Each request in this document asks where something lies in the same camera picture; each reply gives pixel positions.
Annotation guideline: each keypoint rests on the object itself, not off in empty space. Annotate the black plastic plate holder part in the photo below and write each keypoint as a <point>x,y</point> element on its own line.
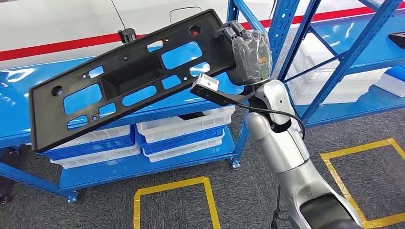
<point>47,126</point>
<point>398,39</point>

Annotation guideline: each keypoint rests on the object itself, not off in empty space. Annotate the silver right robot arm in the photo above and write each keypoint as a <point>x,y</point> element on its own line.
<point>284,151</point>

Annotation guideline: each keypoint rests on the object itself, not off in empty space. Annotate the black curved trim part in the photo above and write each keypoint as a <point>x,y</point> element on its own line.
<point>191,116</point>

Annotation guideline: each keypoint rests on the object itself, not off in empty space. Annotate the blue metal shelf rack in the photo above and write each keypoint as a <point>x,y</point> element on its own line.
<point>126,172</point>
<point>364,104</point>

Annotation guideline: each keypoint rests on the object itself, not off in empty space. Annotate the white plastic crate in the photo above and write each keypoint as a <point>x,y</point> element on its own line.
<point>341,91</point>
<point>186,151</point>
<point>104,136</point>
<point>189,126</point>
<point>389,85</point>
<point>101,158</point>

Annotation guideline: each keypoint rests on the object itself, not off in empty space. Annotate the white car with red stripe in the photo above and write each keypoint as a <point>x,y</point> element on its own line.
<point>63,25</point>

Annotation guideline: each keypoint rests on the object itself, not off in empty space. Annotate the person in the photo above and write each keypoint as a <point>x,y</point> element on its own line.
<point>6,189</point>

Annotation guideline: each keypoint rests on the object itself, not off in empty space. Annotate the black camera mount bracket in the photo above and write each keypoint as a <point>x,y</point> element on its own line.
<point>218,96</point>

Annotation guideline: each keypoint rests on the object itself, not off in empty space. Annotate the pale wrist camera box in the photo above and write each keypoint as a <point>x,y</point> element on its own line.
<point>207,82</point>

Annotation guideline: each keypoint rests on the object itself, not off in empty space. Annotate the black cylindrical post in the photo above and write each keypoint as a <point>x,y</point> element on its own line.
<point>128,34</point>

